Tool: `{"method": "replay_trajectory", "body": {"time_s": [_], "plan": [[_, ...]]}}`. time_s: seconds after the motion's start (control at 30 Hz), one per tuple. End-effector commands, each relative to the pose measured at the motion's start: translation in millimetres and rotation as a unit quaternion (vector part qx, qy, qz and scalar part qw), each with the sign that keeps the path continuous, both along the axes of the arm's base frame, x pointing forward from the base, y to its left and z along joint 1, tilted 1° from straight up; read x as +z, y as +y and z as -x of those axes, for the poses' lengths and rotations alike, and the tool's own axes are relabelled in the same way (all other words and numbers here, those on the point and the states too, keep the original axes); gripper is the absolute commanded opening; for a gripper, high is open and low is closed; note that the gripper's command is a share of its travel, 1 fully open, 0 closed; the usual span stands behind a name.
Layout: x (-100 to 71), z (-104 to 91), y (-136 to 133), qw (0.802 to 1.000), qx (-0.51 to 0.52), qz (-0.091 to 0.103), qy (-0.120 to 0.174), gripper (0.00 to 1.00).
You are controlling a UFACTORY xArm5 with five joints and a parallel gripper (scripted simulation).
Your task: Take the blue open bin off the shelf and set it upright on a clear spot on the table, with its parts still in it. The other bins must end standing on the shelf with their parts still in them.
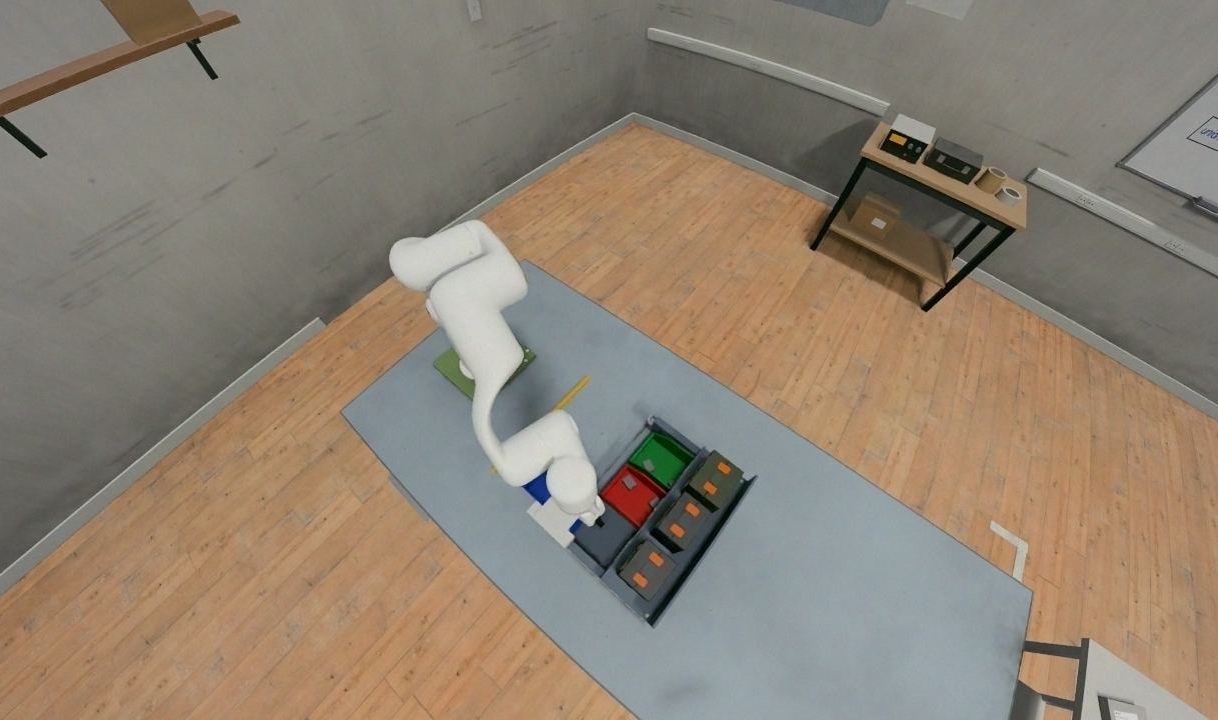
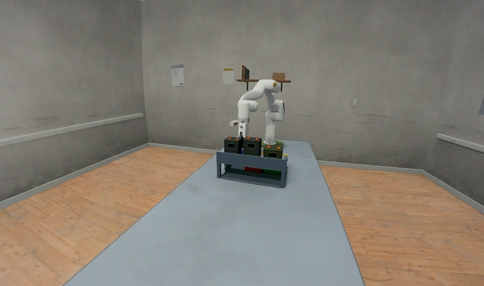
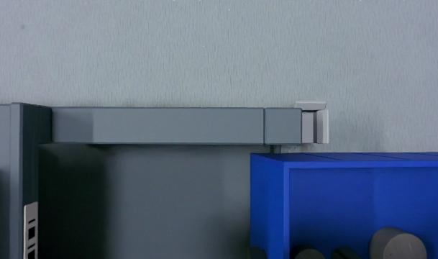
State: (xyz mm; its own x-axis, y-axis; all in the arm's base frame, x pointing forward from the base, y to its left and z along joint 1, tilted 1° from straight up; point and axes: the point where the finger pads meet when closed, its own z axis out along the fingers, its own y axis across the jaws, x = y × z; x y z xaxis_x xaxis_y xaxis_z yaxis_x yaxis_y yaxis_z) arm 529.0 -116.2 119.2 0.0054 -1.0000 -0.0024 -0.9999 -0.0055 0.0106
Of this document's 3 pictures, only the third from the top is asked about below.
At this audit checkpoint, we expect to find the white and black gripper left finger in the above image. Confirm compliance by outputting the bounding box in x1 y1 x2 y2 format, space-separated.
247 246 268 259

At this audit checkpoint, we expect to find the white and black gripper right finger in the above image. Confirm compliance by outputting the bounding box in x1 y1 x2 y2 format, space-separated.
332 247 362 259

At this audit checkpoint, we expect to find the blue bin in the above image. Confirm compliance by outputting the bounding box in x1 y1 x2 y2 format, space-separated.
250 152 438 259

